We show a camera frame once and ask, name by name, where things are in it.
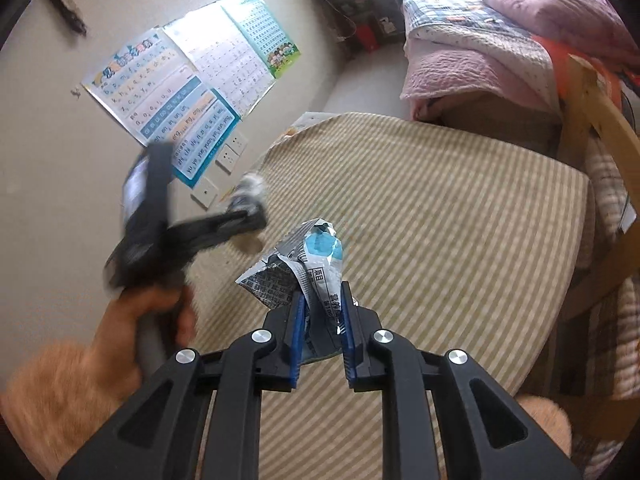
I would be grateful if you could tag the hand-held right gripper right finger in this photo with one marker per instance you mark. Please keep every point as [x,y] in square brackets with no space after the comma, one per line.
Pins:
[348,350]

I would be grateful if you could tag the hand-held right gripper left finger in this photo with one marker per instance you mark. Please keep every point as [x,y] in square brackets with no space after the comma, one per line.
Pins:
[296,345]

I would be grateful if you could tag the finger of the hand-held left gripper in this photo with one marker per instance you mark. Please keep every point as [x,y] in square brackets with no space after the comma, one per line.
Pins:
[220,227]

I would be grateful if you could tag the white paper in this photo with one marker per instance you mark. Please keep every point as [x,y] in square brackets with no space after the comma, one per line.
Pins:
[249,187]

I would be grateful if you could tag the white and blue wrapper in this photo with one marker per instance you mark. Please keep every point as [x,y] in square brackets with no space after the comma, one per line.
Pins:
[320,260]

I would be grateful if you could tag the person's left forearm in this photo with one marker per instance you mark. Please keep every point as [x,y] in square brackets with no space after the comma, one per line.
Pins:
[60,410]

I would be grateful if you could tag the person's left hand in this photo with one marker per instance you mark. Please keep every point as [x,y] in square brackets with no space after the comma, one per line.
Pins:
[145,320]

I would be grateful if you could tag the white storage bin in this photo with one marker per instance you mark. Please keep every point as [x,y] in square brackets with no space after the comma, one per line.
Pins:
[305,122]

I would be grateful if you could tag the green striped table cloth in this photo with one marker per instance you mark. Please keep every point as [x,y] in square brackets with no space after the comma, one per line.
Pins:
[450,240]

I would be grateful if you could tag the person's fuzzy peach clothing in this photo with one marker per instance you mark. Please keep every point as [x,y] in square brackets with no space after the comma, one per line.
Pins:
[545,430]

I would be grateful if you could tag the red bin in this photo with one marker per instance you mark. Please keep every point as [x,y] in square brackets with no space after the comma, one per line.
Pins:
[366,36]

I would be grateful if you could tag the light pink quilted bedspread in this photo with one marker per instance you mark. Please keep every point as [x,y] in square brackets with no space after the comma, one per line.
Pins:
[450,80]

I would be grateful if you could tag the plaid patchwork blanket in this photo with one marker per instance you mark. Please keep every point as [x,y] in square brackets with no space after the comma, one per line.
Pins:
[450,10]

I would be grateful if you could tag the orange box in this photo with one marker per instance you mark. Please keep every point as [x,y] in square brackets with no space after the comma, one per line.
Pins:
[555,52]

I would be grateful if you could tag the white blank wall plate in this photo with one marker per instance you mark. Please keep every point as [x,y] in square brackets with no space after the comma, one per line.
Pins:
[205,194]

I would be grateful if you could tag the white wall socket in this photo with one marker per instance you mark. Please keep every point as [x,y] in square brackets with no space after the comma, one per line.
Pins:
[228,160]
[238,144]

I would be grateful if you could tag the blue alphabet wall poster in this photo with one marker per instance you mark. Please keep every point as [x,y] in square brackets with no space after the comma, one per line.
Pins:
[160,105]

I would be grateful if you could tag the white chart wall poster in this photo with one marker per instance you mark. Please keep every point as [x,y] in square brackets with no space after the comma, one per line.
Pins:
[220,60]

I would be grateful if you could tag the green chart wall poster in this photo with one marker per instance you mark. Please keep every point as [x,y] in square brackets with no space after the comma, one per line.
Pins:
[262,30]

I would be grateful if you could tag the dark hanging wall piece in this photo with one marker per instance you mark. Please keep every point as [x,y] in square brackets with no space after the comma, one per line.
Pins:
[65,10]

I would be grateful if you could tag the wooden chair frame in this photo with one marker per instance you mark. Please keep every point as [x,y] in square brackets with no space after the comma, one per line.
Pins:
[595,95]

